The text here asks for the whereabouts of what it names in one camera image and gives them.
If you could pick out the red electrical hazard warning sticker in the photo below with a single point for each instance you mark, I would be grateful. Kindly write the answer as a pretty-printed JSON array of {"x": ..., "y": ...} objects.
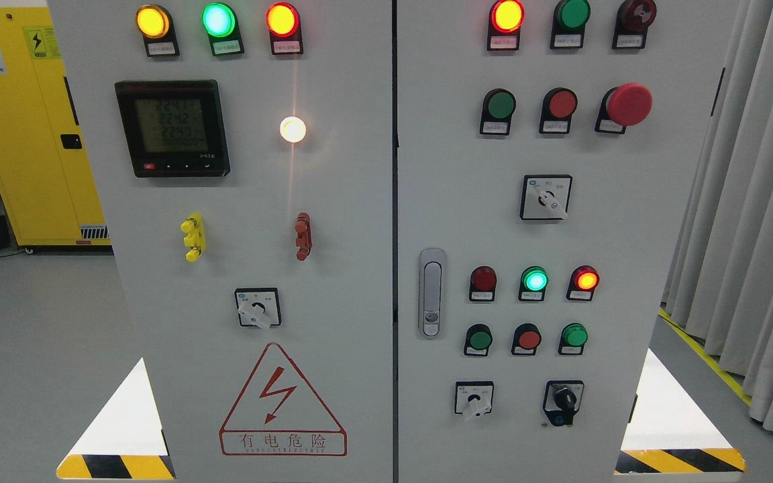
[{"x": 279, "y": 413}]

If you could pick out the left panel rotary selector switch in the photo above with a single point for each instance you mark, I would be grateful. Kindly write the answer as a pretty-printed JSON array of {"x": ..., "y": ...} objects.
[{"x": 258, "y": 307}]

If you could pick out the red push button upper row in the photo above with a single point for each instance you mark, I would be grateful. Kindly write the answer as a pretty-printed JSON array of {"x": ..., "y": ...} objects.
[{"x": 557, "y": 110}]

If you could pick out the right white hazard striped foot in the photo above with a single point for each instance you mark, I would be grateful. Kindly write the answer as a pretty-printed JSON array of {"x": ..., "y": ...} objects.
[{"x": 669, "y": 439}]

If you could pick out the yellow safety storage cabinet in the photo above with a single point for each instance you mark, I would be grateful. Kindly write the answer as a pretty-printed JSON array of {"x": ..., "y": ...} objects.
[{"x": 46, "y": 183}]

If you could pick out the dark red buzzer top right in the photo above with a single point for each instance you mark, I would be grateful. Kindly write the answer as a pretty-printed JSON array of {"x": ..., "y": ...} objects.
[{"x": 632, "y": 22}]

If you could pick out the white lit indicator lamp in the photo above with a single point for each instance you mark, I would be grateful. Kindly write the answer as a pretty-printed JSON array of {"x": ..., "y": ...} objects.
[{"x": 293, "y": 129}]

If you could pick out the black key selector switch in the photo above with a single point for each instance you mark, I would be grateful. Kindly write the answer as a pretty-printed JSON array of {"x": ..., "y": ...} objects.
[{"x": 562, "y": 401}]

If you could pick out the green indicator lamp top left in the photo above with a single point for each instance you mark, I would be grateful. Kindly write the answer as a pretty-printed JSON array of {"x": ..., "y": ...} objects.
[{"x": 221, "y": 26}]

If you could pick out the red indicator lamp middle left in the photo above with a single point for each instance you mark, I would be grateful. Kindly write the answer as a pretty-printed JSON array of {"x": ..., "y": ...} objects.
[{"x": 483, "y": 284}]

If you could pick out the green indicator lamp middle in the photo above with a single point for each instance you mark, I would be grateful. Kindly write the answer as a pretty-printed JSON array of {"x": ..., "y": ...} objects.
[{"x": 532, "y": 284}]

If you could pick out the red indicator lamp top left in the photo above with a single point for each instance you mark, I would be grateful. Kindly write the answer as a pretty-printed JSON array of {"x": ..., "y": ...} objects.
[{"x": 284, "y": 28}]

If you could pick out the lower white rotary selector switch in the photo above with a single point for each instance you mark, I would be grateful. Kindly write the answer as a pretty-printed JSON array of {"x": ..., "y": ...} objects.
[{"x": 473, "y": 399}]

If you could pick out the green push button upper row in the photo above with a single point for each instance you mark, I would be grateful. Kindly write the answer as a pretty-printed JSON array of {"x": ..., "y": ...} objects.
[{"x": 498, "y": 106}]

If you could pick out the green indicator lamp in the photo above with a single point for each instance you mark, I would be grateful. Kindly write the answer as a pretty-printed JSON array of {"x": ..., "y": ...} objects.
[
  {"x": 221, "y": 26},
  {"x": 568, "y": 24},
  {"x": 532, "y": 284}
]

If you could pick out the red terminal connector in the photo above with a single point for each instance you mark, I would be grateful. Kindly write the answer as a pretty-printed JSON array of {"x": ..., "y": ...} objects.
[{"x": 304, "y": 241}]

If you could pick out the yellow terminal connector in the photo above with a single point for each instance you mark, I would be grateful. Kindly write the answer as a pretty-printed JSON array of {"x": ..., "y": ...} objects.
[{"x": 194, "y": 238}]

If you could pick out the white hazard striped foot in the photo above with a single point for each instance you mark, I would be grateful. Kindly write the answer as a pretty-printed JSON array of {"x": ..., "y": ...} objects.
[
  {"x": 669, "y": 439},
  {"x": 124, "y": 442}
]

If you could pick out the black digital power meter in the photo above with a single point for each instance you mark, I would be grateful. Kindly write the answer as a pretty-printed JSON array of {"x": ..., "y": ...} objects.
[{"x": 173, "y": 128}]

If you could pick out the red indicator lamp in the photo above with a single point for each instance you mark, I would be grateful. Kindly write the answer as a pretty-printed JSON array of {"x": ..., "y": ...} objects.
[
  {"x": 504, "y": 25},
  {"x": 284, "y": 28},
  {"x": 583, "y": 282},
  {"x": 483, "y": 284}
]

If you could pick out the red stop push button lower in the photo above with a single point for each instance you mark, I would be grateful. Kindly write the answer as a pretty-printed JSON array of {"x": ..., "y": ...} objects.
[{"x": 526, "y": 340}]

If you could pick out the red indicator lamp middle right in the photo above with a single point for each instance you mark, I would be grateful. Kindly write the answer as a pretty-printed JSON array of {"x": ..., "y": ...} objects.
[{"x": 583, "y": 282}]

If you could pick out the red indicator lamp top right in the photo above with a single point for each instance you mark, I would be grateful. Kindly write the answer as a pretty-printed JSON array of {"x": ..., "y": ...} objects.
[{"x": 504, "y": 25}]

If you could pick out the green indicator lamp top right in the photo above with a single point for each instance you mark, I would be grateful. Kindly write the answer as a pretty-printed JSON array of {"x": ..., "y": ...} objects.
[{"x": 568, "y": 24}]

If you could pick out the grey cabinet door handle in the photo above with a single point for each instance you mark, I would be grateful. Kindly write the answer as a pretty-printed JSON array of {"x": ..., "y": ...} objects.
[{"x": 430, "y": 285}]

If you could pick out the left white hazard striped foot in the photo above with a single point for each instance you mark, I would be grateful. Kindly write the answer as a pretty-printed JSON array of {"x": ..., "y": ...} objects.
[{"x": 124, "y": 442}]

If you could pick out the green start push button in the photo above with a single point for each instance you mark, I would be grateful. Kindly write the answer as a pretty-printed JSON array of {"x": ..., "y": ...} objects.
[{"x": 478, "y": 340}]

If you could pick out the grey electrical control cabinet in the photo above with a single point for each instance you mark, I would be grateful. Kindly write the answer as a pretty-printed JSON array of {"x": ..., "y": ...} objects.
[{"x": 393, "y": 164}]

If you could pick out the upper right rotary selector switch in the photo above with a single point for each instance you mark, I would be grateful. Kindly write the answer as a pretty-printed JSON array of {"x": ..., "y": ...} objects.
[{"x": 545, "y": 197}]

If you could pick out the grey curtain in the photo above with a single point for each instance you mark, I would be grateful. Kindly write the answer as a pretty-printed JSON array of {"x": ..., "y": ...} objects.
[{"x": 720, "y": 286}]

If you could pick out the green push button lower right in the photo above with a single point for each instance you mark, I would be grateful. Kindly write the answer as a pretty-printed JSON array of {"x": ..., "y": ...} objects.
[{"x": 573, "y": 339}]

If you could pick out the yellow indicator lamp top left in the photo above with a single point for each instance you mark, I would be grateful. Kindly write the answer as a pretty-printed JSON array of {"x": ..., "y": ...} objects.
[{"x": 157, "y": 29}]

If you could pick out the red mushroom emergency stop button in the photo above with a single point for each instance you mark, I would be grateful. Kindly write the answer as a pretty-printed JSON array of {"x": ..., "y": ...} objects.
[{"x": 624, "y": 106}]

